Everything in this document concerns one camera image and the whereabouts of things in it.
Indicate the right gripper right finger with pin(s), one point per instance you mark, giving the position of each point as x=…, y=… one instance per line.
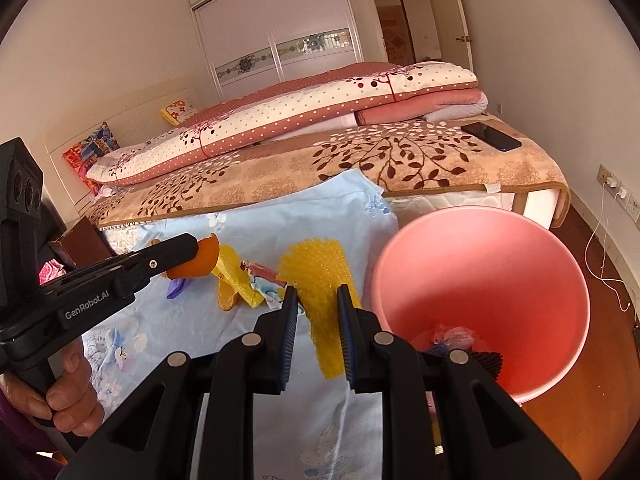
x=441, y=413

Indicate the black foam fruit net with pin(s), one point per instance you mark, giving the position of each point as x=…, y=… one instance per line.
x=491, y=361

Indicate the yellow plastic wrapper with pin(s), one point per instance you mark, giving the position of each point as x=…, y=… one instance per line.
x=228, y=270

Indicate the black smartphone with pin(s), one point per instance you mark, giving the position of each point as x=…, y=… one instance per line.
x=495, y=138

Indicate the white sliding door wardrobe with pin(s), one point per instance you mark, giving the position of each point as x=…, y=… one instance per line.
x=252, y=44

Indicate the blue foam fruit net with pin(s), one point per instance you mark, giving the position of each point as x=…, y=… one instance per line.
x=440, y=349

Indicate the pink plastic trash bin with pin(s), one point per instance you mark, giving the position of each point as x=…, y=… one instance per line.
x=497, y=273

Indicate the purple cloth pouch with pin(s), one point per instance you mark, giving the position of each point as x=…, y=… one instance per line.
x=176, y=287

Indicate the cream room door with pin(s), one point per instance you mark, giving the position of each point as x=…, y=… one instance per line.
x=453, y=32

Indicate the clear red snack bag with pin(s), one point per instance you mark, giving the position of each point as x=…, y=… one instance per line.
x=451, y=337

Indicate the colourful red blue pillow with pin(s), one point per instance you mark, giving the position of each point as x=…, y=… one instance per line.
x=82, y=155

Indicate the brown wooden nightstand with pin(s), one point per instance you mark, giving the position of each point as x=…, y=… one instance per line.
x=82, y=245

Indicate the wall socket strip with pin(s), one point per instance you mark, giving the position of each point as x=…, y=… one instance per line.
x=621, y=194

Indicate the blue cloud paper wrapper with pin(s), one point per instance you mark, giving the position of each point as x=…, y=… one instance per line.
x=266, y=282

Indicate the light blue floral cloth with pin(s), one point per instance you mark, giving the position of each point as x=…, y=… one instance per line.
x=318, y=428

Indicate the person left hand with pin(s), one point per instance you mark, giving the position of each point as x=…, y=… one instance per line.
x=71, y=403

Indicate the cream bed headboard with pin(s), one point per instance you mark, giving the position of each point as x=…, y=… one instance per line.
x=133, y=118

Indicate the pink cloth on chair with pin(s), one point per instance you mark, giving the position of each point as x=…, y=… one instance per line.
x=51, y=270

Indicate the brown leaf pattern blanket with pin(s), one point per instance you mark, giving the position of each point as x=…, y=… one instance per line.
x=403, y=158

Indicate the pink folded blanket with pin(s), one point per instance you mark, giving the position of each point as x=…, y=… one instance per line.
x=418, y=106

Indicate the polka dot folded quilt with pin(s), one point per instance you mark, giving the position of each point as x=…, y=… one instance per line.
x=287, y=109

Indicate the orange peel piece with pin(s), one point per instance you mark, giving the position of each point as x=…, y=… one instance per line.
x=202, y=264
x=227, y=296

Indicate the yellow foam fruit net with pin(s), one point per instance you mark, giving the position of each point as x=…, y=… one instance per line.
x=317, y=268

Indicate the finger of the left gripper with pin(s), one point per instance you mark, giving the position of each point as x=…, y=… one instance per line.
x=136, y=267

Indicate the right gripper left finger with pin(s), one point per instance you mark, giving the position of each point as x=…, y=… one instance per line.
x=193, y=417

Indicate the yellow red small pillow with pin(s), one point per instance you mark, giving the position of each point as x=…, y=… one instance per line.
x=177, y=112

